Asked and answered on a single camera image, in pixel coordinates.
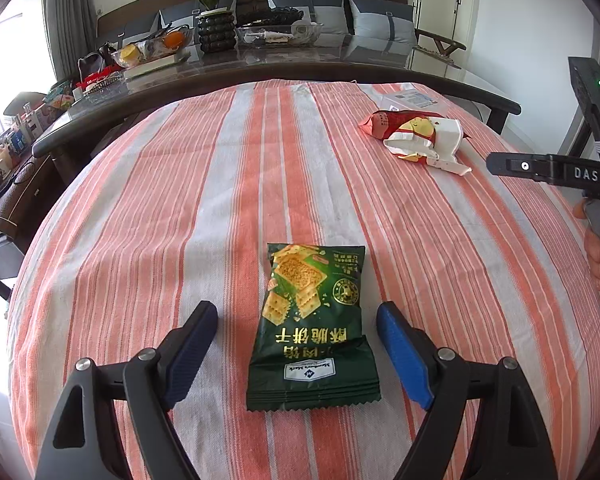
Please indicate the grey blue pillow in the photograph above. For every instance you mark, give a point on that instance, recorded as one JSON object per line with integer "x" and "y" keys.
{"x": 310, "y": 10}
{"x": 180, "y": 12}
{"x": 377, "y": 20}

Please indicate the black handbag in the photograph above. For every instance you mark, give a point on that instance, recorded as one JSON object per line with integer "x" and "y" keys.
{"x": 92, "y": 62}

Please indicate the dark brown sofa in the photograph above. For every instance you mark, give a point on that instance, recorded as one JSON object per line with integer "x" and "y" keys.
{"x": 125, "y": 17}

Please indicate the grey curtain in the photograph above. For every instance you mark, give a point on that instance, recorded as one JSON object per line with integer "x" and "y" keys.
{"x": 70, "y": 15}

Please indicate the green cracker packet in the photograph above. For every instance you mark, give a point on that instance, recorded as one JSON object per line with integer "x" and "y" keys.
{"x": 312, "y": 330}

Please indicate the pale hardcover book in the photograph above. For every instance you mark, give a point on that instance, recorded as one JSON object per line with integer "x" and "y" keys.
{"x": 155, "y": 65}

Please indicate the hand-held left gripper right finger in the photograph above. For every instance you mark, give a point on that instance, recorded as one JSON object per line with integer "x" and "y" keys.
{"x": 405, "y": 360}

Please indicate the pile of small clutter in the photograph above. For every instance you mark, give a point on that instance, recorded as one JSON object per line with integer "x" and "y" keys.
{"x": 15, "y": 135}

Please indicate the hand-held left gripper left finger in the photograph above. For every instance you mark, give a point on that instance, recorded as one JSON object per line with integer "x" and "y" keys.
{"x": 190, "y": 355}

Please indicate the red white yellow wrapper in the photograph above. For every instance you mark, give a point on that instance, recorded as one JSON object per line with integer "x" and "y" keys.
{"x": 415, "y": 135}

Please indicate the white flat packet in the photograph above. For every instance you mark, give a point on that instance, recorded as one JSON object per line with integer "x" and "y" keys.
{"x": 412, "y": 101}

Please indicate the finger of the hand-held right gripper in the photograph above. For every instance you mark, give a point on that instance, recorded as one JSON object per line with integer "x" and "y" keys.
{"x": 517, "y": 166}

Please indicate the black ribbed vase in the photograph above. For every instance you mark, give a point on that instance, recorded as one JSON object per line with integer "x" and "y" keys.
{"x": 216, "y": 32}

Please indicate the dark glass dining table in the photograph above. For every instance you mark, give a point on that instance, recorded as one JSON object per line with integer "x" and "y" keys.
{"x": 280, "y": 62}

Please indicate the orange white striped tablecloth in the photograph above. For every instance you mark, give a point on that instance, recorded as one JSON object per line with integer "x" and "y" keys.
{"x": 180, "y": 210}

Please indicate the clear fruit tray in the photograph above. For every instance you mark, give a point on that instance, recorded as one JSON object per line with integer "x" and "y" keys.
{"x": 150, "y": 47}

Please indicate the red flat box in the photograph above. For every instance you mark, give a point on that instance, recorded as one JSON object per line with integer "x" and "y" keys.
{"x": 92, "y": 79}

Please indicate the clear plastic tray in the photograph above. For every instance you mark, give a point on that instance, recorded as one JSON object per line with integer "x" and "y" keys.
{"x": 275, "y": 36}

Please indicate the black woven basket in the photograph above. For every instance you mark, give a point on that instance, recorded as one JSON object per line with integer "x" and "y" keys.
{"x": 270, "y": 16}

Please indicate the dark side cabinet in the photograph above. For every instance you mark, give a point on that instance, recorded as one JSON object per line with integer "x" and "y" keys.
{"x": 5, "y": 210}

